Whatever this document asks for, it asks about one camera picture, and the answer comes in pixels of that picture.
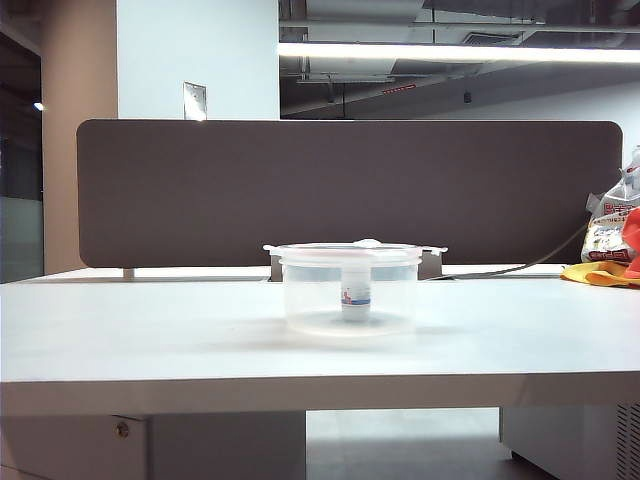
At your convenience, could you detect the round clear plastic lid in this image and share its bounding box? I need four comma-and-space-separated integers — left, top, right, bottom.
263, 237, 449, 261

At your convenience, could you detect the round clear plastic box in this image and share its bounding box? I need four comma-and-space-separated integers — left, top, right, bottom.
278, 257, 420, 337

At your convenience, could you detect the small white medicine bottle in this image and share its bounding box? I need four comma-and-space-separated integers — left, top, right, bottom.
340, 267, 372, 324

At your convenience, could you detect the brown fabric desk divider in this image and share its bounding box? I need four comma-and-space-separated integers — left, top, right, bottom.
76, 118, 624, 269

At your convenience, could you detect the long ceiling light strip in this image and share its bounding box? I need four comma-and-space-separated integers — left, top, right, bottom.
278, 42, 640, 65

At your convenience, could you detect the white drawer cabinet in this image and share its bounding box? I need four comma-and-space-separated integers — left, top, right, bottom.
0, 412, 307, 480

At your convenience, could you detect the ceiling air vent grille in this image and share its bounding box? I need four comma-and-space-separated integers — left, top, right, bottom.
462, 30, 524, 46

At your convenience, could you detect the yellow cloth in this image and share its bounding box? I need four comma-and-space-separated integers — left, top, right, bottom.
559, 259, 640, 290

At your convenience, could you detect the clear printed snack bag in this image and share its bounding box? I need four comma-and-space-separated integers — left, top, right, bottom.
581, 145, 640, 264

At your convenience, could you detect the white vented cabinet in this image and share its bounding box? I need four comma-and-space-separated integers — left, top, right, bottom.
498, 402, 640, 480

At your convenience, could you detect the red orange plastic object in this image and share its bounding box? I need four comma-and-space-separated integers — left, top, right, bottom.
619, 206, 640, 279

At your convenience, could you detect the grey cable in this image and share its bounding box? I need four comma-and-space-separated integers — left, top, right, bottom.
439, 222, 591, 280

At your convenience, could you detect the silver wall plate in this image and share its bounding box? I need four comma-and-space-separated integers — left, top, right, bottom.
182, 81, 208, 122

